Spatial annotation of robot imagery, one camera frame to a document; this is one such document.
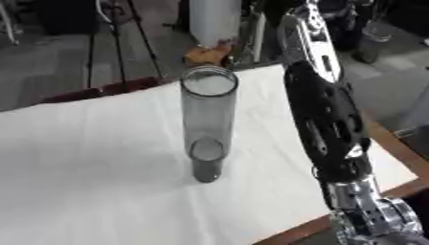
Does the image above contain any person's hand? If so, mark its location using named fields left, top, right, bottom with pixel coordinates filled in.
left=182, top=38, right=237, bottom=68

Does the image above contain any grey glass cylinder vase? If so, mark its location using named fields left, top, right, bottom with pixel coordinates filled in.
left=177, top=65, right=241, bottom=184

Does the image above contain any white pillar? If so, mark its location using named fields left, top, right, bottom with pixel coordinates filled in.
left=188, top=0, right=243, bottom=49

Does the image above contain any black tripod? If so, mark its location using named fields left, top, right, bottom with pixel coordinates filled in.
left=83, top=0, right=167, bottom=90

